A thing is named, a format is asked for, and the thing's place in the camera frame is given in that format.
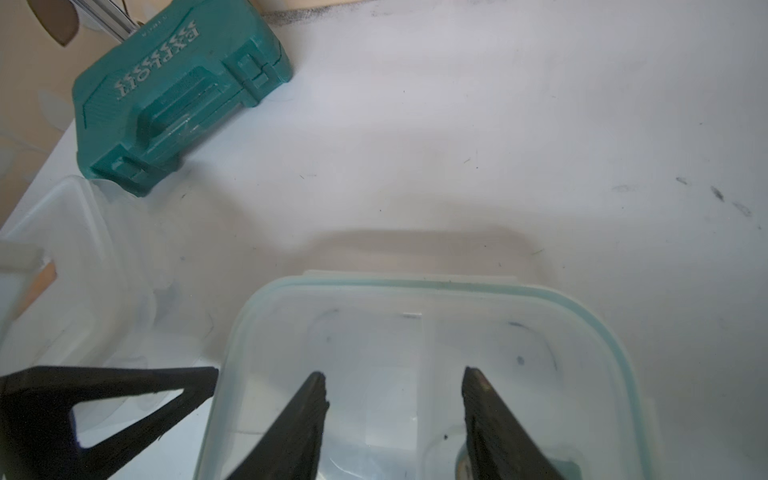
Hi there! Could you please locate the small clear lunch box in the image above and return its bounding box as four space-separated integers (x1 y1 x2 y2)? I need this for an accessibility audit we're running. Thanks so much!
1 176 156 374

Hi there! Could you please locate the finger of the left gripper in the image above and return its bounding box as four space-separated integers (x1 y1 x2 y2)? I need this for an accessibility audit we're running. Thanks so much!
1 366 219 479

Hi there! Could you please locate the clear lunch box teal seal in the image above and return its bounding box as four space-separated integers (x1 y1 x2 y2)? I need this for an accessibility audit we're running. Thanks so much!
195 272 661 479

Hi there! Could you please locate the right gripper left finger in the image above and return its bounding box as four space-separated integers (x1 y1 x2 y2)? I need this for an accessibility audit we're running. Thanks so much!
229 372 329 480

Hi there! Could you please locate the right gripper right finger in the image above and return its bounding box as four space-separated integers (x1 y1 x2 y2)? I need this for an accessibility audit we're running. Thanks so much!
461 367 562 479

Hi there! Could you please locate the green plastic tool case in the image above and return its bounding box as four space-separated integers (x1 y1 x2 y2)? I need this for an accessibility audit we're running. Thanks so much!
72 1 293 197

